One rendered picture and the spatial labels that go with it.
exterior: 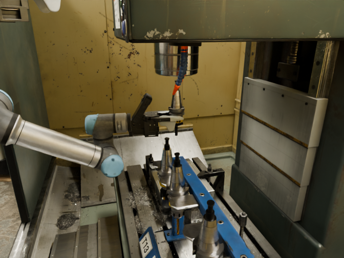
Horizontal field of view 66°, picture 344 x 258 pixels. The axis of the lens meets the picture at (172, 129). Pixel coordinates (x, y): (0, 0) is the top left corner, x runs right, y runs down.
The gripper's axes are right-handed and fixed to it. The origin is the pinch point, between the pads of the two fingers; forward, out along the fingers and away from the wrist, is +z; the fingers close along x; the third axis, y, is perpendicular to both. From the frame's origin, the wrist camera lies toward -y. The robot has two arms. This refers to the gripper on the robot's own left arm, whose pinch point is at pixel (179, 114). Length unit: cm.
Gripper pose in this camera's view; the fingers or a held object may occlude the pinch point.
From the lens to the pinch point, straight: 103.0
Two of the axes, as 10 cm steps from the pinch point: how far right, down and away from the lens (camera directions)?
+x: 1.3, 3.4, -9.3
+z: 9.9, -0.6, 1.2
